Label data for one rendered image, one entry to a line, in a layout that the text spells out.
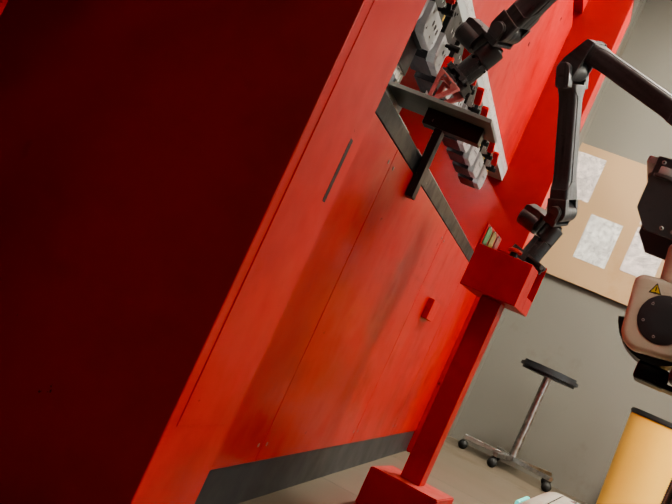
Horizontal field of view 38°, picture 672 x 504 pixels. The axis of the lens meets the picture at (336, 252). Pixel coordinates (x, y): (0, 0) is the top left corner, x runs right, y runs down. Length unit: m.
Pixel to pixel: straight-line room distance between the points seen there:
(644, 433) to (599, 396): 0.71
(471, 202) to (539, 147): 0.40
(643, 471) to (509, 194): 1.85
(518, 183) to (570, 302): 1.92
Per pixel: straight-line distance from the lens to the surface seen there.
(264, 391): 1.90
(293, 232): 1.32
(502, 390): 6.27
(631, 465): 5.58
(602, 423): 6.21
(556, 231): 2.72
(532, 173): 4.50
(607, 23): 4.71
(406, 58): 2.40
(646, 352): 2.11
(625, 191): 6.37
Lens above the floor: 0.48
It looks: 3 degrees up
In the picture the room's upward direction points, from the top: 25 degrees clockwise
